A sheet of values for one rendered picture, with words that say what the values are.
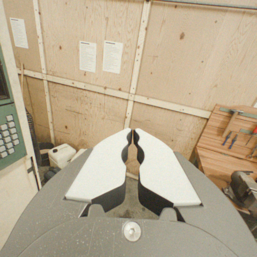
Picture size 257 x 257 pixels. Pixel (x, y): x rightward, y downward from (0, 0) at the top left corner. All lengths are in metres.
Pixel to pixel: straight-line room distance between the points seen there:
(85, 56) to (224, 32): 1.37
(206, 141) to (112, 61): 1.37
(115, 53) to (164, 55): 0.51
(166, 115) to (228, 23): 0.93
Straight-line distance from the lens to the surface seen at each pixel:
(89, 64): 1.80
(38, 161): 1.27
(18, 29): 2.44
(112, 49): 1.67
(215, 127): 1.65
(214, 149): 1.78
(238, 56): 1.64
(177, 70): 1.54
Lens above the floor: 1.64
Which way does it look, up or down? 27 degrees down
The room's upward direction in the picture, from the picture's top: 10 degrees clockwise
